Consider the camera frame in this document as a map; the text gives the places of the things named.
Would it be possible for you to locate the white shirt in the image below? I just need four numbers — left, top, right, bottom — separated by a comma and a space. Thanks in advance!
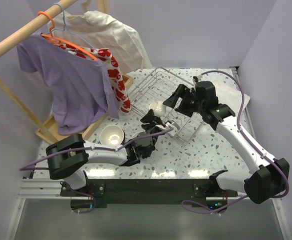
54, 10, 152, 74

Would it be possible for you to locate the wire dish rack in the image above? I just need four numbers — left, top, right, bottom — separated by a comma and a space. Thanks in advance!
127, 66, 209, 147

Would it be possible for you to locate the blue wire hanger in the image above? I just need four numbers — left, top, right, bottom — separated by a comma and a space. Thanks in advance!
52, 2, 96, 50

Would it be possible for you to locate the white folded cloth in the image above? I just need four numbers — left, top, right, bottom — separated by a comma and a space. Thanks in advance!
211, 80, 242, 114

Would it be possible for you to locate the orange hanger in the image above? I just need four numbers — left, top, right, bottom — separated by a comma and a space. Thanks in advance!
38, 11, 98, 61

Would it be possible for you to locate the small white bowl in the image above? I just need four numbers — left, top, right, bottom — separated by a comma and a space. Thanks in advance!
148, 100, 166, 118

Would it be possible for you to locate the wooden clothes rack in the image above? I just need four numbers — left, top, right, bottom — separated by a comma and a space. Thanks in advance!
0, 0, 134, 148

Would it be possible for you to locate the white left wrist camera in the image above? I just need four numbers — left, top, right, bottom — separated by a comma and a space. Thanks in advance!
165, 121, 180, 133

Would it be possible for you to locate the purple t-shirt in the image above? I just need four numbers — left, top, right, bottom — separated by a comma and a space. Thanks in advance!
17, 33, 120, 135

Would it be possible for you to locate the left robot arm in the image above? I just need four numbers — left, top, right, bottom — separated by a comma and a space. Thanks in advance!
46, 110, 176, 196

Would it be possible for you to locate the red bowl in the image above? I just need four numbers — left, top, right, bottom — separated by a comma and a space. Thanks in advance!
99, 125, 125, 147

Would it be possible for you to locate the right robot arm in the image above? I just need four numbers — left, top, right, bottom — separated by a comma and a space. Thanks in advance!
163, 81, 289, 204

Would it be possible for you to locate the cream floral bowl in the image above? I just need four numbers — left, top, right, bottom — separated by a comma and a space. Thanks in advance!
130, 132, 143, 140

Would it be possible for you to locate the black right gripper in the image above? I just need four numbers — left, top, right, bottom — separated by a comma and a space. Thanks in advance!
163, 84, 205, 118

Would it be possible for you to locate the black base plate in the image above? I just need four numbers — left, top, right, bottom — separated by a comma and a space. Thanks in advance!
60, 178, 237, 211

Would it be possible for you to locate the red floral cloth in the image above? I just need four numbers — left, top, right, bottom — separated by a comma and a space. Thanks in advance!
58, 42, 132, 114

